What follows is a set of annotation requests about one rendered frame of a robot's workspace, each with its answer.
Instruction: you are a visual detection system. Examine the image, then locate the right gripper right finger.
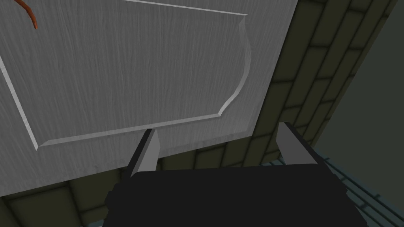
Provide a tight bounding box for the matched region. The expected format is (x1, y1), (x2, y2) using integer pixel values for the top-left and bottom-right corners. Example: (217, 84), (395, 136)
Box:
(276, 121), (329, 172)

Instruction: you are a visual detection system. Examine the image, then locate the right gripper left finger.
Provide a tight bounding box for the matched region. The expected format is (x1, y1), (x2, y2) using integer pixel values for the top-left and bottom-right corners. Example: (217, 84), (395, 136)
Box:
(125, 128), (161, 179)

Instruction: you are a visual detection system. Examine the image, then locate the grey panelled cupboard door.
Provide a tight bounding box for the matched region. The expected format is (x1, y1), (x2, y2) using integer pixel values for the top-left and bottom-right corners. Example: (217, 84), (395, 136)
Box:
(0, 0), (299, 198)

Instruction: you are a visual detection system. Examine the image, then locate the orange curved handle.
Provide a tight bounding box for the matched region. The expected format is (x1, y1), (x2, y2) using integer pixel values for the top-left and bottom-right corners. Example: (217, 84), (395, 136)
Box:
(14, 0), (38, 30)

